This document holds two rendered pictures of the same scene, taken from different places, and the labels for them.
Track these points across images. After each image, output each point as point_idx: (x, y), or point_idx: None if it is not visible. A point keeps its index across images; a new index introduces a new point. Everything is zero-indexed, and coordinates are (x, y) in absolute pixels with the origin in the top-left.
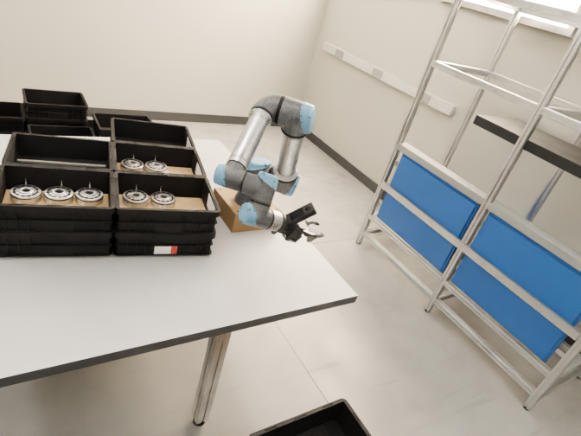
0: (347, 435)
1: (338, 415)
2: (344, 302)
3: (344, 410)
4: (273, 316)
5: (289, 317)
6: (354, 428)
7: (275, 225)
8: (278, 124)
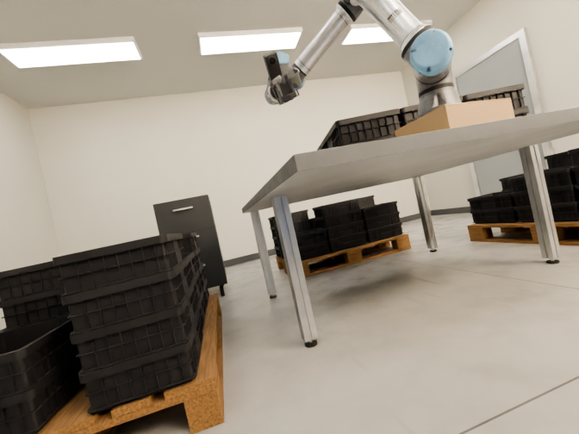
0: (140, 271)
1: (164, 259)
2: (289, 170)
3: (156, 244)
4: (264, 186)
5: (270, 189)
6: (133, 254)
7: (268, 92)
8: (348, 2)
